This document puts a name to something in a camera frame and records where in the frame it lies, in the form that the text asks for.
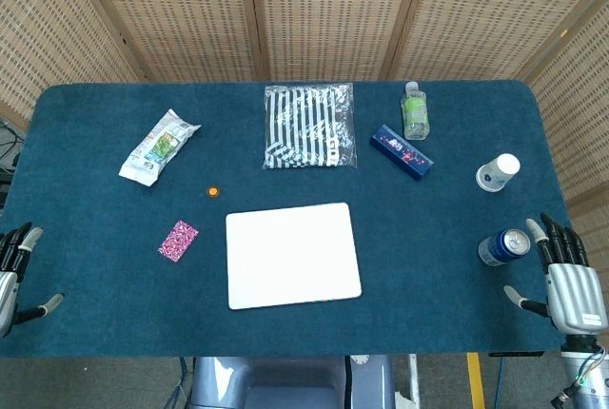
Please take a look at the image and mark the white paper cup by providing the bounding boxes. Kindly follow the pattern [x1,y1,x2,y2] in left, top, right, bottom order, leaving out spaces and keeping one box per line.
[475,152,521,193]

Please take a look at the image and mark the pink patterned packet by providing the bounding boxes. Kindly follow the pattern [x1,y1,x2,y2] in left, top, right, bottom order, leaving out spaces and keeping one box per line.
[157,219,200,263]

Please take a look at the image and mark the white snack bag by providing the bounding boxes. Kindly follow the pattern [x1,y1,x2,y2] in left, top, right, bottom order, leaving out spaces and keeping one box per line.
[117,107,203,188]

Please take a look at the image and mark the white table leg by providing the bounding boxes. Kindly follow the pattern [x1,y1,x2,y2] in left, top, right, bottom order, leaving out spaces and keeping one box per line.
[407,354,422,409]

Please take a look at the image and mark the white rectangular board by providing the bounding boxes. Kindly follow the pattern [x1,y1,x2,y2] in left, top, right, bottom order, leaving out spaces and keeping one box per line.
[225,202,363,311]

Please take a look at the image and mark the striped cloth in plastic bag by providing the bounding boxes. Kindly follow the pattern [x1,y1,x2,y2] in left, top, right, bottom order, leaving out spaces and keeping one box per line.
[261,81,359,171]

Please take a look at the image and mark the blue drink can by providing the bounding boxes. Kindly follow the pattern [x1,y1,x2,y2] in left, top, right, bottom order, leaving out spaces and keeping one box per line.
[477,228,532,268]

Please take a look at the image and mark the long dark blue box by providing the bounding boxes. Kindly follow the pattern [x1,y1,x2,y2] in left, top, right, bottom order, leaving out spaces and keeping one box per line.
[368,123,435,183]

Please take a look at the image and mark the woven bamboo folding screen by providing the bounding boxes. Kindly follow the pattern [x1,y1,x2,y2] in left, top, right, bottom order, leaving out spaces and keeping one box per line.
[0,0,609,286]

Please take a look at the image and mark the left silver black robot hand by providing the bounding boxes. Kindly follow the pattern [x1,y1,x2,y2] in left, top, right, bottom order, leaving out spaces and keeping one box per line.
[0,222,66,340]

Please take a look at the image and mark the blue felt table cover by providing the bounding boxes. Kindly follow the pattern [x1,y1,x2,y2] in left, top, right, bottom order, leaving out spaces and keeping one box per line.
[0,78,575,359]

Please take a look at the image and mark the clear bottle with green label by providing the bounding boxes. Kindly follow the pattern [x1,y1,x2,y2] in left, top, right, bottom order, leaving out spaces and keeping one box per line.
[400,81,431,141]

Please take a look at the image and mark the blue-grey robot torso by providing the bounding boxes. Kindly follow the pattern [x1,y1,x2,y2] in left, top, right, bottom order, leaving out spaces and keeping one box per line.
[188,355,397,409]

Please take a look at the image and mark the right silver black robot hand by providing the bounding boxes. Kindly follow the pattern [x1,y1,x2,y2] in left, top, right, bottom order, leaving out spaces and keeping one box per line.
[502,212,609,337]

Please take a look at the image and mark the black cable bundle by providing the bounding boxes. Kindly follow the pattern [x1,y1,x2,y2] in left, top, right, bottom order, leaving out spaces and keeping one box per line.
[0,119,26,182]

